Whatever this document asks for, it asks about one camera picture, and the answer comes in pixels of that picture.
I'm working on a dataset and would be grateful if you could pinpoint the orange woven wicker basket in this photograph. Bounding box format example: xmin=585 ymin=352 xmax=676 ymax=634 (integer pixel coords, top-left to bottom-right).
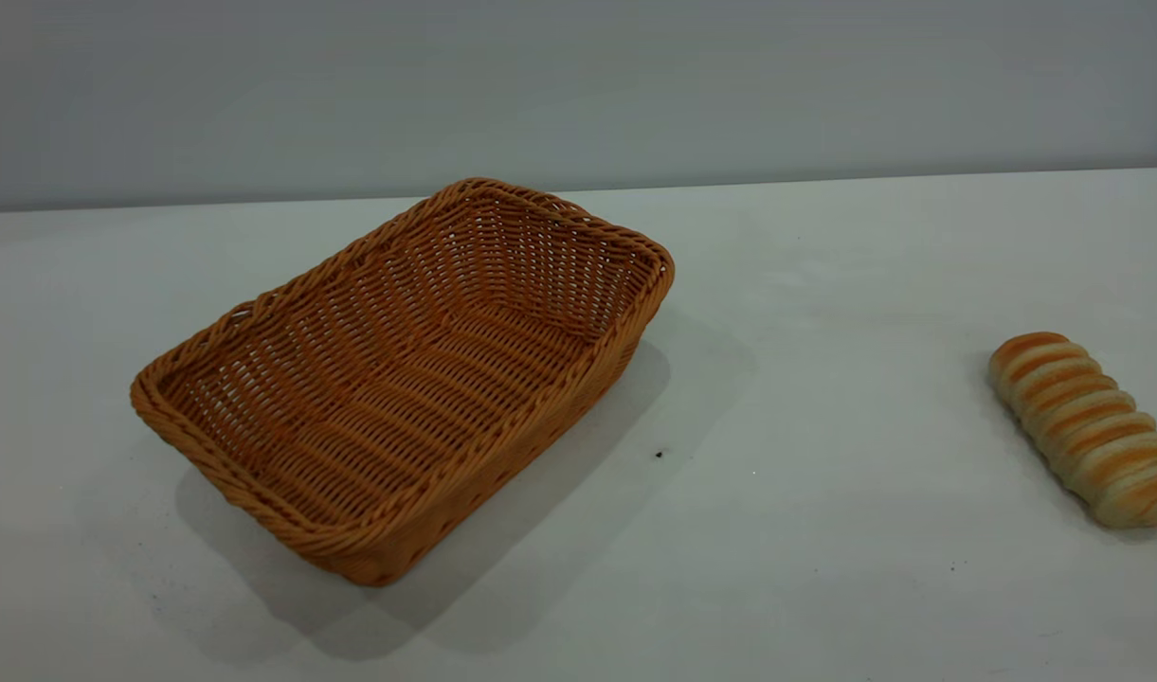
xmin=130 ymin=177 xmax=676 ymax=587

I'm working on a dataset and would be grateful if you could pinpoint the ridged golden bread loaf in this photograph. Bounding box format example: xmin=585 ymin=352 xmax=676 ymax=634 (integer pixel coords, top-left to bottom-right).
xmin=988 ymin=332 xmax=1157 ymax=529

